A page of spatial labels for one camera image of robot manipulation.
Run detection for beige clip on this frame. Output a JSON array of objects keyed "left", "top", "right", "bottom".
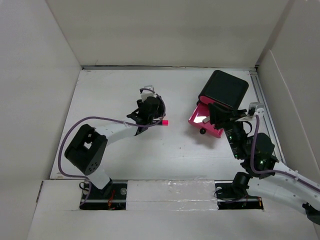
[{"left": 202, "top": 116, "right": 210, "bottom": 124}]

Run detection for pink capped black marker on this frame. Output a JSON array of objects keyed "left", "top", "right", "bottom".
[{"left": 152, "top": 119, "right": 169, "bottom": 126}]

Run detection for purple cable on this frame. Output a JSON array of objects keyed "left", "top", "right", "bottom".
[
  {"left": 58, "top": 87, "right": 167, "bottom": 206},
  {"left": 249, "top": 114, "right": 320, "bottom": 192}
]

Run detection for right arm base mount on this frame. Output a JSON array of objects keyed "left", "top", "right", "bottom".
[{"left": 213, "top": 172, "right": 264, "bottom": 210}]

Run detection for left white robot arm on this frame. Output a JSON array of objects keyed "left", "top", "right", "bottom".
[{"left": 64, "top": 96, "right": 165, "bottom": 199}]

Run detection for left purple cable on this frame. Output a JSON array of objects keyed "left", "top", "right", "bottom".
[{"left": 58, "top": 87, "right": 167, "bottom": 206}]

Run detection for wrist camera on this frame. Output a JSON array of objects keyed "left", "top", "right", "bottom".
[
  {"left": 140, "top": 85, "right": 157, "bottom": 102},
  {"left": 248, "top": 102, "right": 265, "bottom": 118}
]

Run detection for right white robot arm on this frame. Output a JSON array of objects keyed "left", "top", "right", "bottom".
[{"left": 208, "top": 102, "right": 320, "bottom": 225}]

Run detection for black drawer cabinet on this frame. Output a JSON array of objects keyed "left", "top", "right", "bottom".
[{"left": 198, "top": 70, "right": 249, "bottom": 109}]

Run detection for aluminium rail right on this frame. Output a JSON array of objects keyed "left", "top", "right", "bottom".
[{"left": 249, "top": 68, "right": 286, "bottom": 164}]

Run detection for pink middle drawer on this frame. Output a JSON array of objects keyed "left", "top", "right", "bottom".
[{"left": 197, "top": 95, "right": 231, "bottom": 109}]

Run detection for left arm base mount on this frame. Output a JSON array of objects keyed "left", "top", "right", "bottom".
[{"left": 79, "top": 176, "right": 128, "bottom": 211}]

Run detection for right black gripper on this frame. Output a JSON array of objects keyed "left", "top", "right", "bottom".
[{"left": 206, "top": 101, "right": 247, "bottom": 159}]

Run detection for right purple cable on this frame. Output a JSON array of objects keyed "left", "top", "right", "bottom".
[{"left": 249, "top": 114, "right": 320, "bottom": 192}]

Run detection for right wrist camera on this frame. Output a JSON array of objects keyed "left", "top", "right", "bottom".
[{"left": 248, "top": 102, "right": 265, "bottom": 118}]

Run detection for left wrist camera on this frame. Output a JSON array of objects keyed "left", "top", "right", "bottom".
[{"left": 140, "top": 85, "right": 157, "bottom": 102}]

